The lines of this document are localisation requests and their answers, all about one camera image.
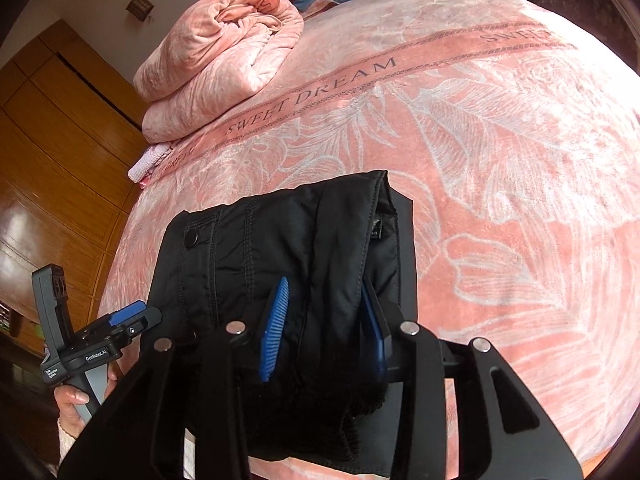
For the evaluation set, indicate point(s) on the black quilted jacket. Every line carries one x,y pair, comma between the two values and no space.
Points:
310,240

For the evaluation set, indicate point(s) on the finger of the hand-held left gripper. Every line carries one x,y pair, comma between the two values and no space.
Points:
125,316

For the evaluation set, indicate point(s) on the small white pink cloth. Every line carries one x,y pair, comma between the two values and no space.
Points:
147,162

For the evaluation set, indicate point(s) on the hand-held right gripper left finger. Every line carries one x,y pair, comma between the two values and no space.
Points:
272,332

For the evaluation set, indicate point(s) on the wooden wardrobe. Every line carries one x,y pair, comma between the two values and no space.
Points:
50,160

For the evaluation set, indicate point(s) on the pink printed bed blanket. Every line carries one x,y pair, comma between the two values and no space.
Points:
500,160

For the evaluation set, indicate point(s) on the folded pink quilt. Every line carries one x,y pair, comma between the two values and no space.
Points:
220,55

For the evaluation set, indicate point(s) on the person's left hand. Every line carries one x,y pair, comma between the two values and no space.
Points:
70,402

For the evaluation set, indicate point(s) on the wall switch panel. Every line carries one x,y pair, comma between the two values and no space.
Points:
138,7

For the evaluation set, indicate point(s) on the person's left forearm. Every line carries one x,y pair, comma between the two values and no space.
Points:
67,440

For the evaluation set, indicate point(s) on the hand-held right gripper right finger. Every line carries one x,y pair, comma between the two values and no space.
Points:
374,332

